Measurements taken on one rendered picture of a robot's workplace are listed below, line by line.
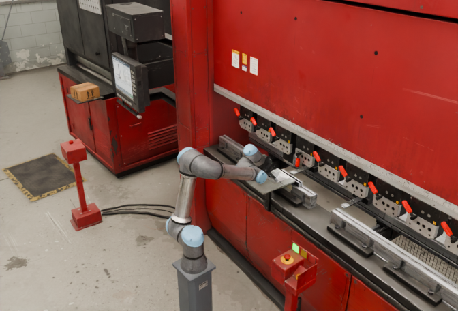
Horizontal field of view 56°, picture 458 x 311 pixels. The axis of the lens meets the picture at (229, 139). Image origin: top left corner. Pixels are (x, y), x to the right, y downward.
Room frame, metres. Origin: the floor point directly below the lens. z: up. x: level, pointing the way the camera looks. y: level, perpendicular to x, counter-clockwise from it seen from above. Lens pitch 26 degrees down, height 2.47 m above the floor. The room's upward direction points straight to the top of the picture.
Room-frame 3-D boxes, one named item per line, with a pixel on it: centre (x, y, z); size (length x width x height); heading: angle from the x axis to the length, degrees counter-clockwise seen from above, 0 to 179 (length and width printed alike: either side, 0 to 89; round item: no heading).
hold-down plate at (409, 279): (1.62, -0.90, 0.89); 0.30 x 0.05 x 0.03; 34
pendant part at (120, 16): (3.26, 0.70, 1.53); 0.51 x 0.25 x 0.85; 35
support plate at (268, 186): (2.40, -0.27, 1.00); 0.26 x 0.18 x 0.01; 124
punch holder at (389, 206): (1.84, -0.82, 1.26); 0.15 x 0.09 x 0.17; 34
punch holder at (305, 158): (2.34, -0.49, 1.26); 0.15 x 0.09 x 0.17; 34
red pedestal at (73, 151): (3.31, 1.34, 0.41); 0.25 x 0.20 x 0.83; 124
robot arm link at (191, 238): (1.88, 0.20, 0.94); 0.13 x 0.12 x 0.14; 38
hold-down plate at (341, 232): (1.95, -0.68, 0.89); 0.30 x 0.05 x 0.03; 34
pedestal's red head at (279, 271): (1.88, -0.37, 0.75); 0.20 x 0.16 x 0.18; 38
